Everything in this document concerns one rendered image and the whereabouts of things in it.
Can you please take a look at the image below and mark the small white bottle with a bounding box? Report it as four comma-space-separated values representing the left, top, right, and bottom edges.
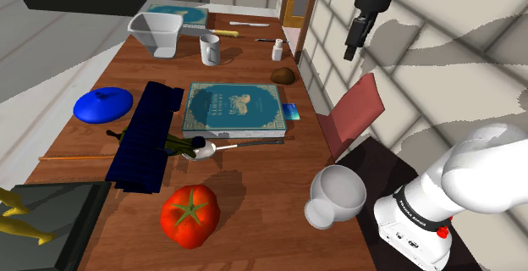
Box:
271, 37, 285, 63

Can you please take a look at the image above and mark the brown lump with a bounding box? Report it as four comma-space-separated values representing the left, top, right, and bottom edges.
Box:
269, 66, 297, 86

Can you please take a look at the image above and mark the small blue card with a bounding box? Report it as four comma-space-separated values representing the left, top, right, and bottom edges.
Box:
282, 102, 302, 122

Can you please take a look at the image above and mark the white knife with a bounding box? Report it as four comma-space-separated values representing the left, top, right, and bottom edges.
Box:
228, 20, 271, 28

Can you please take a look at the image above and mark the dark robot stand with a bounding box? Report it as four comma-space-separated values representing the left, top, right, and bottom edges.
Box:
336, 135, 484, 271

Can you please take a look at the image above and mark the large teal book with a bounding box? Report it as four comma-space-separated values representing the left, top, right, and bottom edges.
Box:
181, 81, 288, 140

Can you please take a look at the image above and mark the white mug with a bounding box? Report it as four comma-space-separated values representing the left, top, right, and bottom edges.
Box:
199, 33, 222, 67

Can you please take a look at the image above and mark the white footed bowl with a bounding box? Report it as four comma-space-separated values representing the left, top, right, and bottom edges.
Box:
304, 163, 368, 231

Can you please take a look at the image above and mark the brown wooden table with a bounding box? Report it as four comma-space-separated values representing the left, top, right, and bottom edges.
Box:
22, 11, 378, 271

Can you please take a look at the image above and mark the white square bowl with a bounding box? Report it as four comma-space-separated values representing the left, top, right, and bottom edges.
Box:
126, 12, 184, 60

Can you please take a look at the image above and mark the olive green and black tool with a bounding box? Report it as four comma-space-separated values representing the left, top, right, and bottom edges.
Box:
105, 128, 207, 160

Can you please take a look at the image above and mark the dark blue ribbed slab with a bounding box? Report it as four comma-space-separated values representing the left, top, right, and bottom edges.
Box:
104, 80, 186, 195

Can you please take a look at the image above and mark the red tomato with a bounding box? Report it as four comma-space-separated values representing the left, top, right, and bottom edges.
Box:
159, 184, 222, 250

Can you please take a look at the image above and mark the blue round lid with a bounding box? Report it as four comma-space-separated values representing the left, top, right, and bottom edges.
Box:
73, 86, 135, 125

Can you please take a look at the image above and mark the orange wooden stick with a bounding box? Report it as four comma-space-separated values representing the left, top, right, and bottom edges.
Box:
37, 153, 119, 163

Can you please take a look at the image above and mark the dark grey box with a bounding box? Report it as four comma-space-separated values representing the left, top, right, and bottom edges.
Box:
0, 180, 113, 271

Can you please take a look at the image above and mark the yellow figure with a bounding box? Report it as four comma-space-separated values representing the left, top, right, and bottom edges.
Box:
0, 186, 58, 246

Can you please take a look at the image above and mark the knife with yellow handle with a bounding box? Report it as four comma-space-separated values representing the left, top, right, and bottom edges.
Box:
179, 27, 240, 39

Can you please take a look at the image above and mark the silver spoon with dark handle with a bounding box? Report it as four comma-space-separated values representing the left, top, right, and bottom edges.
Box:
182, 138, 286, 163

